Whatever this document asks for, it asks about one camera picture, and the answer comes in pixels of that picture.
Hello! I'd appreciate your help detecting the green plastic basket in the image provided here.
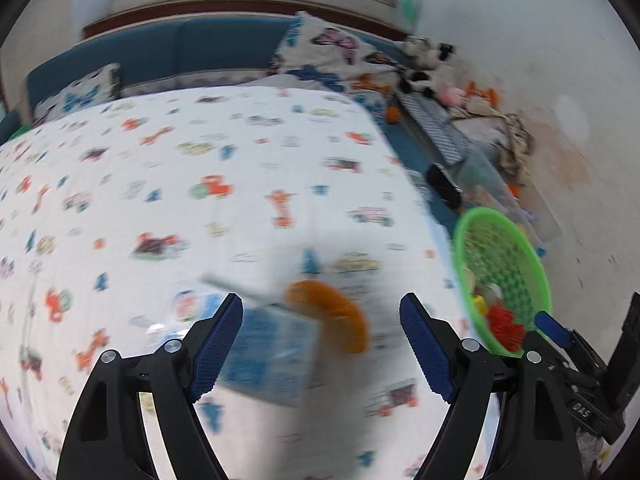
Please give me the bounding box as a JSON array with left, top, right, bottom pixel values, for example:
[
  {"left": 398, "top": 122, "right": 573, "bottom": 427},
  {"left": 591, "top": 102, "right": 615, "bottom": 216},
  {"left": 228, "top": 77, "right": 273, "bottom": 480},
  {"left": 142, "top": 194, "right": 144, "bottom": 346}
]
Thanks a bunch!
[{"left": 452, "top": 207, "right": 554, "bottom": 359}]

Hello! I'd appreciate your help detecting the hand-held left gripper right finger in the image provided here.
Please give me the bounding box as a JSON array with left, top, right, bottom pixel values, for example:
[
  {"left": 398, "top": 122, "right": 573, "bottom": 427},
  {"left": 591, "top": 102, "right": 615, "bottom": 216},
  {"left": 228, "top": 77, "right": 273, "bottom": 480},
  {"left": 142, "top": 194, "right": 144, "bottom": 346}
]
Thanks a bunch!
[{"left": 399, "top": 292, "right": 587, "bottom": 480}]

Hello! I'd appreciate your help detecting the orange fox plush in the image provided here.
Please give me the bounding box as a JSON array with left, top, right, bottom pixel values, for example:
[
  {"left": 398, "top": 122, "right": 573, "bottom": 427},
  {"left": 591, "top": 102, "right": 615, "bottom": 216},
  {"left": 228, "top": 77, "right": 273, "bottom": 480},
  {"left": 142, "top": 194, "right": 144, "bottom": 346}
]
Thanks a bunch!
[{"left": 462, "top": 80, "right": 501, "bottom": 109}]

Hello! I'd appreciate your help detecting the blue padded headboard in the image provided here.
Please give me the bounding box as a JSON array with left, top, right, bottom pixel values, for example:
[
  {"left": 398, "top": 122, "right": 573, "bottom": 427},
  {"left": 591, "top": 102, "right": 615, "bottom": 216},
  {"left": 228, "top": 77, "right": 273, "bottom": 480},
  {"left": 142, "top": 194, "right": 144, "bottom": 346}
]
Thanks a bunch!
[{"left": 0, "top": 15, "right": 416, "bottom": 137}]

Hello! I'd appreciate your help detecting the clear plastic storage box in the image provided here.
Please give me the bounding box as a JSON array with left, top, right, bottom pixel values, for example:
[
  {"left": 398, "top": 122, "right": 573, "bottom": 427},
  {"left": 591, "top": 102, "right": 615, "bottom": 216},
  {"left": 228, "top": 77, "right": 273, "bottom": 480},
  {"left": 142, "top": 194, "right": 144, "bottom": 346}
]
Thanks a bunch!
[{"left": 455, "top": 147, "right": 564, "bottom": 257}]

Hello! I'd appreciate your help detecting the small butterfly print pillow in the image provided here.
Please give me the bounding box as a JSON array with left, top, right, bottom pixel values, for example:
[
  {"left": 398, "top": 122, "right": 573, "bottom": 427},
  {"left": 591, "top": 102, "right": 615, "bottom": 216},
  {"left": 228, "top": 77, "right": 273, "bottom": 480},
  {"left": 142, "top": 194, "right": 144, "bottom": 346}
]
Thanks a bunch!
[{"left": 32, "top": 63, "right": 122, "bottom": 124}]

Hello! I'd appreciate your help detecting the large butterfly print pillow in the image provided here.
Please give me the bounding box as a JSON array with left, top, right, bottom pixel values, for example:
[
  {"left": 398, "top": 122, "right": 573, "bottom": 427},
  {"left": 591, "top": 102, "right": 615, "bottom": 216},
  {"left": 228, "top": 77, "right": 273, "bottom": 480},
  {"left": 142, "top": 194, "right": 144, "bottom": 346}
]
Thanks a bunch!
[{"left": 270, "top": 10, "right": 402, "bottom": 94}]

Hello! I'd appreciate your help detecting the pile of beige clothes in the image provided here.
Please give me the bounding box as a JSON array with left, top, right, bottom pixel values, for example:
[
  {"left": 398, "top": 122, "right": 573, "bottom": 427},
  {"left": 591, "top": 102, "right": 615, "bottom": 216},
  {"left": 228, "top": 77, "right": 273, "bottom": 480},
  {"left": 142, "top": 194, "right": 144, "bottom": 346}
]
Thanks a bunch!
[{"left": 450, "top": 104, "right": 534, "bottom": 187}]

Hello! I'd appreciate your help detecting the pink plush toy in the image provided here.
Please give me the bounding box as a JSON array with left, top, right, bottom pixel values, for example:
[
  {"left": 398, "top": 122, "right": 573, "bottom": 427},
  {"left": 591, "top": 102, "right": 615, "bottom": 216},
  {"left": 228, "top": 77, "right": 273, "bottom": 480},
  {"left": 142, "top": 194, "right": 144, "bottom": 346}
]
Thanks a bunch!
[{"left": 439, "top": 85, "right": 467, "bottom": 109}]

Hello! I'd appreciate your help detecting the orange curved peel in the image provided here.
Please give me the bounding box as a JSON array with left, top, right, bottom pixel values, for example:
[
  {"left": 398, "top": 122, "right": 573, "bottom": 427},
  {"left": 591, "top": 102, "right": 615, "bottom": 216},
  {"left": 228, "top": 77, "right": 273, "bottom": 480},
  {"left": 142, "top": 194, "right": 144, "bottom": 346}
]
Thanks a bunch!
[{"left": 284, "top": 280, "right": 372, "bottom": 356}]

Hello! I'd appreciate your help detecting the blue print drink carton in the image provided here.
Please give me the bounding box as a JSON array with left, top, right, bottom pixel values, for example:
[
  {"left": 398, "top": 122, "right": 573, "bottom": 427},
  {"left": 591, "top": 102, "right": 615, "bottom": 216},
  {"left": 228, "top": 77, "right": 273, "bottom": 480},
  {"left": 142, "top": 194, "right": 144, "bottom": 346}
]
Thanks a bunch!
[{"left": 200, "top": 274, "right": 322, "bottom": 408}]

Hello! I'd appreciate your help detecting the black rectangular device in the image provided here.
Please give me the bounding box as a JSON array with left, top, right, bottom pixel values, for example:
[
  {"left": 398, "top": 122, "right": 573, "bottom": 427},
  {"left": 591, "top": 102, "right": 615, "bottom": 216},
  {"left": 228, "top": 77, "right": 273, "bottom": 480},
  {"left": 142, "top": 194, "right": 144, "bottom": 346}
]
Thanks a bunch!
[{"left": 425, "top": 162, "right": 464, "bottom": 211}]

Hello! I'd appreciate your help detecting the cartoon printed bed sheet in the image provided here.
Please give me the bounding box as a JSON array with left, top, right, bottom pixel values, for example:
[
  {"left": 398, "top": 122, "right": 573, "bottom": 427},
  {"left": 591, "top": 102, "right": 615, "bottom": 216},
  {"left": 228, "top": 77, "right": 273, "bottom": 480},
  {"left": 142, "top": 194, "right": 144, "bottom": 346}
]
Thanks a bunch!
[{"left": 0, "top": 85, "right": 501, "bottom": 480}]

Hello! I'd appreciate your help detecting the grey white plush toy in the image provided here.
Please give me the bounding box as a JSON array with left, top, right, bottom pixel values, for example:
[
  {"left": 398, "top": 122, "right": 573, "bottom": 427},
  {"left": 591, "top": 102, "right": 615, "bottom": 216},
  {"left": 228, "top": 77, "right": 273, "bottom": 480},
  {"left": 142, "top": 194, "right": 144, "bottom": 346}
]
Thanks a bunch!
[{"left": 402, "top": 35, "right": 437, "bottom": 69}]

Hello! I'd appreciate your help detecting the grey patterned mat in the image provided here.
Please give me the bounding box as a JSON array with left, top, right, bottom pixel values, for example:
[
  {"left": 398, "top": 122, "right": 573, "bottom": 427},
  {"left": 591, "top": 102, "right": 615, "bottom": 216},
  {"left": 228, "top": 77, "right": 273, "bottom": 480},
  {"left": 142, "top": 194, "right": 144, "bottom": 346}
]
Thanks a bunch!
[{"left": 395, "top": 92, "right": 474, "bottom": 167}]

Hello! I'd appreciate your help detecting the black white cow plush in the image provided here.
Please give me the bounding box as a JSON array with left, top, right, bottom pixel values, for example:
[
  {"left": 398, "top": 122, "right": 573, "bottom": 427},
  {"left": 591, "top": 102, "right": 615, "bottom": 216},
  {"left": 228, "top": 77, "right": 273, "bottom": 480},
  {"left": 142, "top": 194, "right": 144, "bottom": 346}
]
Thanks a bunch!
[{"left": 395, "top": 45, "right": 457, "bottom": 99}]

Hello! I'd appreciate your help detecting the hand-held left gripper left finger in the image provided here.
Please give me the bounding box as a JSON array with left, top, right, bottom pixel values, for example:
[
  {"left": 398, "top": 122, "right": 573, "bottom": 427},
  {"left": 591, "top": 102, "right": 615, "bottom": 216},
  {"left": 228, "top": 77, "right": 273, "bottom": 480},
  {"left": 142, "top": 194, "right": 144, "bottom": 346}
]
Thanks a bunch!
[{"left": 56, "top": 292, "right": 245, "bottom": 480}]

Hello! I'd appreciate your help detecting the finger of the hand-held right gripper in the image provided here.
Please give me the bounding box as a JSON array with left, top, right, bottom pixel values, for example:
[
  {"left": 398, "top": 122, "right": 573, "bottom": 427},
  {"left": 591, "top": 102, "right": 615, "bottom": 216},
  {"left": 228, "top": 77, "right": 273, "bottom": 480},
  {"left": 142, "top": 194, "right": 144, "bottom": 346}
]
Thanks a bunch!
[{"left": 534, "top": 311, "right": 607, "bottom": 377}]

